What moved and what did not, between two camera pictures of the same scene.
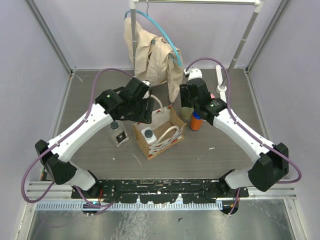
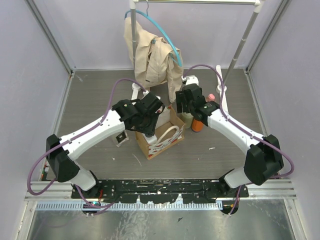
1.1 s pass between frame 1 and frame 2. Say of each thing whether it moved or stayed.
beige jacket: stayed
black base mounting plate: stayed
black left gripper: moved
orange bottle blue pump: stayed
